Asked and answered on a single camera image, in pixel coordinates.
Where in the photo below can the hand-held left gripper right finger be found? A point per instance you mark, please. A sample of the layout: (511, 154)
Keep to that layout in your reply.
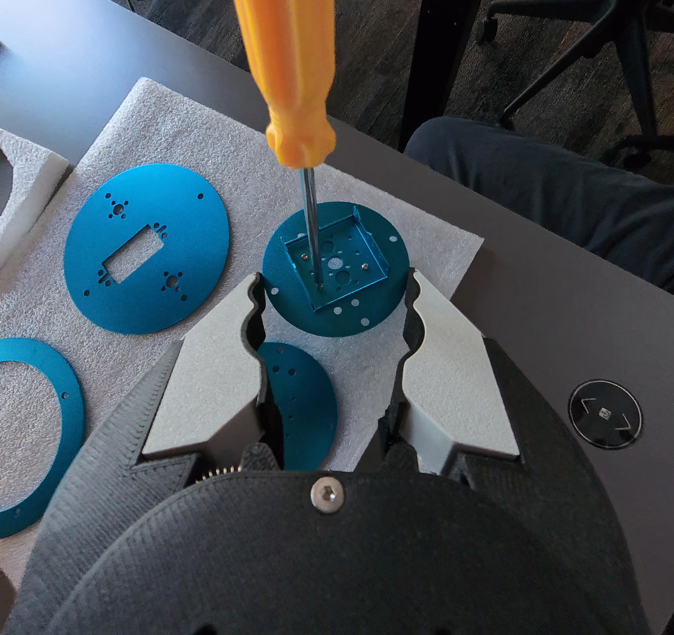
(447, 382)

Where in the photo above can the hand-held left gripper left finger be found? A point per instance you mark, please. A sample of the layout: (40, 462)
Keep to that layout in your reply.
(210, 382)

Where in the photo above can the small blue round metal plate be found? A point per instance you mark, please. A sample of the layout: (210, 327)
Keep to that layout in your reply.
(316, 324)

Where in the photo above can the blue square metal bracket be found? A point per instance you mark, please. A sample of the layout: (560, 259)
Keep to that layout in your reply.
(301, 271)

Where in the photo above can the dark grey desk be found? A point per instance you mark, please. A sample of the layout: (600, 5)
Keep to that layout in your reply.
(526, 329)

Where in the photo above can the round black desk control panel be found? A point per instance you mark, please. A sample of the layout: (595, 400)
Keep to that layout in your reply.
(584, 424)

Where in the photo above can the black desk leg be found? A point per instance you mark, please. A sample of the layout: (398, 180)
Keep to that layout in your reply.
(447, 39)

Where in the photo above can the small blue perforated disc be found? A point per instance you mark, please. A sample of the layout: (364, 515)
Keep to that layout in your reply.
(310, 419)

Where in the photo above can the large blue disc rectangular cutout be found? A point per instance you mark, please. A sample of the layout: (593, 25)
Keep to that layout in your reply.
(89, 255)

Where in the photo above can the white foam sheet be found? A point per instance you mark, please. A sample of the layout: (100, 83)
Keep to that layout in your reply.
(174, 134)

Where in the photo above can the white foam block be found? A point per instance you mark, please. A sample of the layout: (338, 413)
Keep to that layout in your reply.
(42, 182)

